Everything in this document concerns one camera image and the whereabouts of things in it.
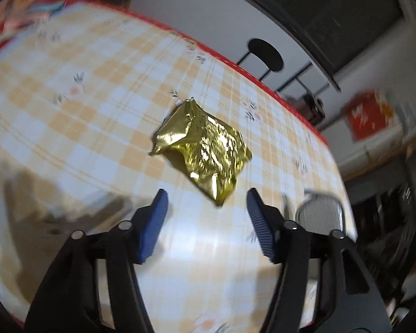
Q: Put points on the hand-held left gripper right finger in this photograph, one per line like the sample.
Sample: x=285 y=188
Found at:
x=260 y=225

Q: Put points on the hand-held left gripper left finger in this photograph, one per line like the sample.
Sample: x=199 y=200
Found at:
x=154 y=222

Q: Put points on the gold foil wrapper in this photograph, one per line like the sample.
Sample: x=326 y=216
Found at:
x=208 y=149

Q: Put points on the checkered floral tablecloth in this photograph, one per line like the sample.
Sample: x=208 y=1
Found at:
x=90 y=111

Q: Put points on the brown pressure cooker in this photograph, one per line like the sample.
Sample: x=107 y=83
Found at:
x=313 y=107

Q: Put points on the red printed cloth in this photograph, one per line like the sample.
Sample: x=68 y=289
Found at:
x=367 y=114

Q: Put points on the black metal rack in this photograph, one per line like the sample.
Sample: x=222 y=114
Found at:
x=303 y=76

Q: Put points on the black round chair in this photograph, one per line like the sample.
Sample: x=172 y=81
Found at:
x=267 y=53

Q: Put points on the black window sill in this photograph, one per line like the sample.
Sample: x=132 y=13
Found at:
x=291 y=34

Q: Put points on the dark window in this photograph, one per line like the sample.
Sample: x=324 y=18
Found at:
x=332 y=7

